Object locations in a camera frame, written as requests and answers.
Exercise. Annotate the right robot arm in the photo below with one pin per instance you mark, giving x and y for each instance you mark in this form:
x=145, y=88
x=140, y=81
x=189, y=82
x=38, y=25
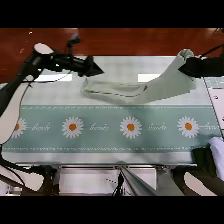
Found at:
x=205, y=67

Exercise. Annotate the silver frame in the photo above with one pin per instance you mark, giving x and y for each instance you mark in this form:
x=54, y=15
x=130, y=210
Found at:
x=140, y=185

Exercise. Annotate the dark green garment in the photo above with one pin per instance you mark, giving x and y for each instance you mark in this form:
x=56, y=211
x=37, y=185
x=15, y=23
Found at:
x=202, y=160

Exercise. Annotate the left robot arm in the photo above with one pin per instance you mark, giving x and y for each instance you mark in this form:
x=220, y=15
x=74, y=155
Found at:
x=9, y=110

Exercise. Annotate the white garment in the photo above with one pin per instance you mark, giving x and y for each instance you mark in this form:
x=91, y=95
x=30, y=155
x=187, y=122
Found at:
x=218, y=156

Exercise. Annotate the pale green shirt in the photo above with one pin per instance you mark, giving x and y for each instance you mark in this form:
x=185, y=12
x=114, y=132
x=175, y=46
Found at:
x=166, y=85

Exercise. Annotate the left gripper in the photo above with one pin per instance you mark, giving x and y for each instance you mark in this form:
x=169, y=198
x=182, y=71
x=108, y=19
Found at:
x=85, y=66

